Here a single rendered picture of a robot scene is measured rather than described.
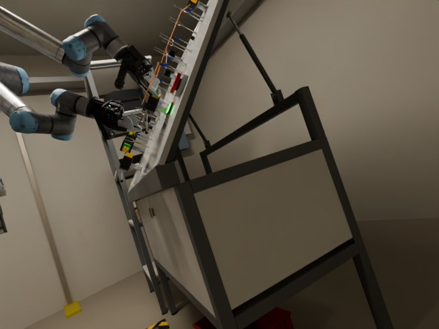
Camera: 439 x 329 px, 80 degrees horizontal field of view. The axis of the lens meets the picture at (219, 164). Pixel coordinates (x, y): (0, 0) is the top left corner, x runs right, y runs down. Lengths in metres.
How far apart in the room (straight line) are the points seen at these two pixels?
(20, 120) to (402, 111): 2.24
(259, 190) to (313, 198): 0.22
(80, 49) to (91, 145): 2.44
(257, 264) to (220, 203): 0.22
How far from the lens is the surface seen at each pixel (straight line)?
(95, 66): 2.20
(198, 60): 0.88
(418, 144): 2.33
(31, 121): 1.11
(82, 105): 1.14
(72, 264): 3.34
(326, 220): 1.00
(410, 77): 2.31
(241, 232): 0.80
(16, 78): 1.48
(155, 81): 1.11
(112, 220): 3.37
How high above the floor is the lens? 0.79
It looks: 2 degrees up
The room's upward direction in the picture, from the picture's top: 18 degrees counter-clockwise
